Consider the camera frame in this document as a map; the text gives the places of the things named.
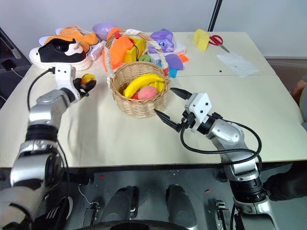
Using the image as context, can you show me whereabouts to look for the red handled scissors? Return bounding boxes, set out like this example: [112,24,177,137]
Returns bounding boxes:
[208,34,231,54]

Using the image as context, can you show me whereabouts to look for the black pole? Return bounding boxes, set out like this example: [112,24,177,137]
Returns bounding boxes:
[207,0,224,33]

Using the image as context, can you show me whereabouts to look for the purple felt piece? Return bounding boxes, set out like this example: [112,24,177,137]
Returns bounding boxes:
[165,53,186,71]

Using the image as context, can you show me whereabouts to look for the pink toy peach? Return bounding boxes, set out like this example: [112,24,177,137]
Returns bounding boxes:
[137,86,159,100]

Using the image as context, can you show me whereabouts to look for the orange fabric shoe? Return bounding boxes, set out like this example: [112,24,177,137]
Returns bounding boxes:
[45,32,99,48]

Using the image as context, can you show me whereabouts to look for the yellow cloth bag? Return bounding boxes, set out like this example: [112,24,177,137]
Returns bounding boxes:
[122,35,148,64]

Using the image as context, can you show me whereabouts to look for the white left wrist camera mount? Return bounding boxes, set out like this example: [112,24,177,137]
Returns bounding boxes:
[53,64,82,104]

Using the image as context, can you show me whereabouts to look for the thin white cable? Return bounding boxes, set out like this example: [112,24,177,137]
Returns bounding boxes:
[77,184,94,205]

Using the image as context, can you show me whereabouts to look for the yellow toy banana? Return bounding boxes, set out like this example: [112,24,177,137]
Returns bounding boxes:
[123,73,165,98]

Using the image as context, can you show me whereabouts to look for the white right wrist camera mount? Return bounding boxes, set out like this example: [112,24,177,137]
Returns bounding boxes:
[184,92,213,133]

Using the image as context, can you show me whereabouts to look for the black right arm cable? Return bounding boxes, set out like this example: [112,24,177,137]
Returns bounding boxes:
[180,118,263,166]

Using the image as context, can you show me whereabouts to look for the wicker basket with wrapped handle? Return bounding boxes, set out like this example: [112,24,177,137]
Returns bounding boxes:
[104,28,172,119]

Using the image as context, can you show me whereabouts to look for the black bulky object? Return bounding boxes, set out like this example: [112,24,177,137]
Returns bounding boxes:
[263,165,307,202]

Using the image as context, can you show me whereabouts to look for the white orange sneaker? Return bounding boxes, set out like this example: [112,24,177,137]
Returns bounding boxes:
[54,23,84,37]

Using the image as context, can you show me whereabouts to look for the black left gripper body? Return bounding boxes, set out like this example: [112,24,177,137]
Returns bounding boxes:
[72,77,90,98]

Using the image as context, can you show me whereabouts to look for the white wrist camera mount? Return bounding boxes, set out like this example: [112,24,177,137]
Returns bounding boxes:
[53,64,82,104]
[184,92,213,133]

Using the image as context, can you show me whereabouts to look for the black and white sneaker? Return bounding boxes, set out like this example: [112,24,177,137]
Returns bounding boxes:
[29,38,92,71]

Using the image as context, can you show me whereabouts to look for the yellow ridged toy fruit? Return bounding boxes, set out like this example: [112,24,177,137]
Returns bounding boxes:
[148,80,166,92]

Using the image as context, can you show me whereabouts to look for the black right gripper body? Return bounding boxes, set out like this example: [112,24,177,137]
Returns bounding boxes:
[176,109,197,133]

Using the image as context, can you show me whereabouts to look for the purple bowl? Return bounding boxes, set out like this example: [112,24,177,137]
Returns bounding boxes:
[92,22,118,42]

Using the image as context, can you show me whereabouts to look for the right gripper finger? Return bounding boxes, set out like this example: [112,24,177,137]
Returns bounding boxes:
[154,109,181,131]
[170,87,193,101]

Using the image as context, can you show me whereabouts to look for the black equipment case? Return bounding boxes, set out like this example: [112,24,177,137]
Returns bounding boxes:
[0,25,32,109]

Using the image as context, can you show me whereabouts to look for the orange cloth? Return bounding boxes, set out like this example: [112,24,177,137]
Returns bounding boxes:
[106,27,135,71]

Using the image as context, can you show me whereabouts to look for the clear plastic bag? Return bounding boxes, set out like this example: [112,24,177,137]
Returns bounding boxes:
[216,51,260,78]

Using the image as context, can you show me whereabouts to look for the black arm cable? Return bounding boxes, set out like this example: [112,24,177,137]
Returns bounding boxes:
[180,118,263,166]
[26,68,55,111]

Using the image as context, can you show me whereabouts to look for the orange strap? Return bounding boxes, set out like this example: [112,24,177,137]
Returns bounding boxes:
[101,48,109,73]

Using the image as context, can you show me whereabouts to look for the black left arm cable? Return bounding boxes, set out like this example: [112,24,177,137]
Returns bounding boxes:
[26,68,55,111]

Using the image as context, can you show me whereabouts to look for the yellow orange toy fruit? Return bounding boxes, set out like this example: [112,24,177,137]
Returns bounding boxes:
[81,73,97,85]

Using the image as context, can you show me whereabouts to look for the purple plastic bag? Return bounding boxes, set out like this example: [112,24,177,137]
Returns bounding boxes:
[148,28,176,54]

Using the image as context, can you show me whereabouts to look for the black shoe with white stripes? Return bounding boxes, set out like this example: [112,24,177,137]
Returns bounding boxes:
[40,191,75,222]

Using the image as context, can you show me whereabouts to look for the yellow sponge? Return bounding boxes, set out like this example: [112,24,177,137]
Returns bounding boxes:
[193,28,210,51]

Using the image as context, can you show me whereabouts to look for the bystander in grey clothes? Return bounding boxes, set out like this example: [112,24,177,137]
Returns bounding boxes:
[290,73,307,131]

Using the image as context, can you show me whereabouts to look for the pink white packet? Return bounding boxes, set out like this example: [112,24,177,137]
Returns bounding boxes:
[87,44,106,61]

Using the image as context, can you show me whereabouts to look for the dark rounded shape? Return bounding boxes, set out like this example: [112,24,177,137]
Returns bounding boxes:
[165,184,195,224]
[102,186,140,224]

